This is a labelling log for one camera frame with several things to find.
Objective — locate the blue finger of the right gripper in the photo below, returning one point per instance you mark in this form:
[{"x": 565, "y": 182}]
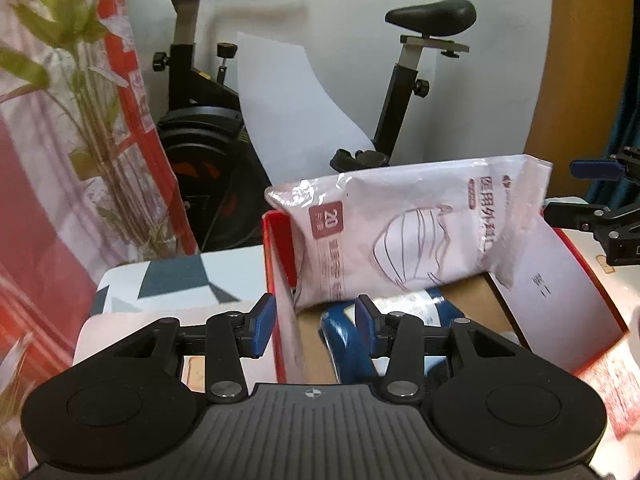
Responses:
[{"x": 597, "y": 169}]

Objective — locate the wooden door frame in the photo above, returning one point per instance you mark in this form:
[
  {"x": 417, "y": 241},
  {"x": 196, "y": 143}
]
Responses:
[{"x": 584, "y": 76}]

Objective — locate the black exercise bike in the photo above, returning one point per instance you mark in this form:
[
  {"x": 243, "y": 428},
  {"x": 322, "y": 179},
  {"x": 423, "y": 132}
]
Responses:
[{"x": 221, "y": 177}]

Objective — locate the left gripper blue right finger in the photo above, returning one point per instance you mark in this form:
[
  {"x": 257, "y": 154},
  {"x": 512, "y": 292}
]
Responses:
[{"x": 400, "y": 339}]

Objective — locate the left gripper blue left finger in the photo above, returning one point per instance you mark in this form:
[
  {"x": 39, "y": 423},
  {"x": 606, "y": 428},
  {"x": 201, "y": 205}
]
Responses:
[{"x": 230, "y": 337}]

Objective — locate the blue curtain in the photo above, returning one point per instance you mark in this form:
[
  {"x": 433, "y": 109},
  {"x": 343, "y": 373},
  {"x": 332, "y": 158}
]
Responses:
[{"x": 625, "y": 134}]

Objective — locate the red strawberry cardboard box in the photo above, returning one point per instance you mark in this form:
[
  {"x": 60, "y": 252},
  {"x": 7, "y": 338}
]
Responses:
[{"x": 568, "y": 305}]

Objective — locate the white curved board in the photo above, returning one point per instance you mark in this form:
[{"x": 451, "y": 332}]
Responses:
[{"x": 294, "y": 126}]

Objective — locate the blue packaged item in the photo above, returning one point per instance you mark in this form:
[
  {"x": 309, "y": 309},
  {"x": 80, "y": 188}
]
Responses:
[{"x": 349, "y": 333}]

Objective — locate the white face mask pack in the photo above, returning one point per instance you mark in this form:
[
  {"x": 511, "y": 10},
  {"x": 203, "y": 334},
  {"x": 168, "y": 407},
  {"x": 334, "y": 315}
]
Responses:
[{"x": 387, "y": 231}]

